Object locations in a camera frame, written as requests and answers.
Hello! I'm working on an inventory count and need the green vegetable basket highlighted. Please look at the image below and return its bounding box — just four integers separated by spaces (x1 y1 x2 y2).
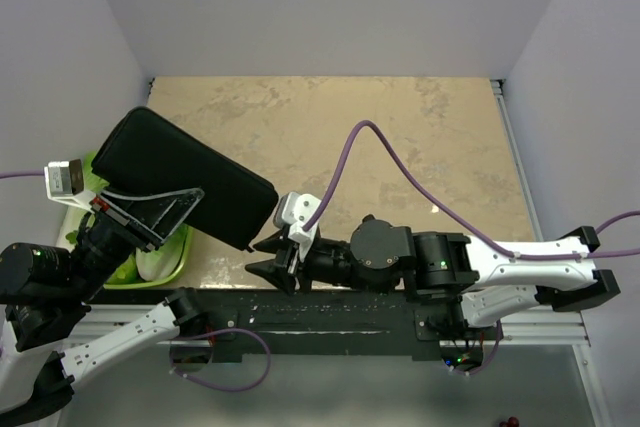
104 225 194 290

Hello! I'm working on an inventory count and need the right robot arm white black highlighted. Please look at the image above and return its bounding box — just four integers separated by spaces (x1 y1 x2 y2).
245 216 621 340

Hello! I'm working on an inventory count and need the aluminium frame rail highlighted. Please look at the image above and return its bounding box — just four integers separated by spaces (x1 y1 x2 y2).
64 77 594 348

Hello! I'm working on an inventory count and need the black zip tool case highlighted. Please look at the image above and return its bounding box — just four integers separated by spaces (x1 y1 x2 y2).
92 107 278 251

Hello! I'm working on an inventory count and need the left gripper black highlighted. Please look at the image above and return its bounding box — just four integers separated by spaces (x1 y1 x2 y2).
64 177 208 298

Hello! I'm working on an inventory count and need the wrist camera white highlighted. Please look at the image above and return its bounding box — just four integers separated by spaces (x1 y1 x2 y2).
44 159 96 211
273 192 321 244

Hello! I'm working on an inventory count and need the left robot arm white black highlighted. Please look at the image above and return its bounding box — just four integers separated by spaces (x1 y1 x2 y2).
1 188 207 426

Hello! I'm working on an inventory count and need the napa cabbage toy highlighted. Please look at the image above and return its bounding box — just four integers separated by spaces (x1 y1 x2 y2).
55 207 87 251

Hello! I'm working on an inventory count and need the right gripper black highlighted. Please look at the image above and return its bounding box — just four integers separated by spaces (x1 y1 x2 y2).
245 226 393 295

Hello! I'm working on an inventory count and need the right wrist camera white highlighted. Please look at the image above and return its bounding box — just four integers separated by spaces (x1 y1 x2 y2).
273 192 321 244

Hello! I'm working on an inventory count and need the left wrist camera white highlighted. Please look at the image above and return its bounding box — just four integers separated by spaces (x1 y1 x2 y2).
44 159 96 211

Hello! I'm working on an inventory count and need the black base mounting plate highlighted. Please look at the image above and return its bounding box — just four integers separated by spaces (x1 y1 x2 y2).
164 288 502 364

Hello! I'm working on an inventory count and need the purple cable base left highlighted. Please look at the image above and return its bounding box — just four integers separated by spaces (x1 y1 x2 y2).
169 327 272 393

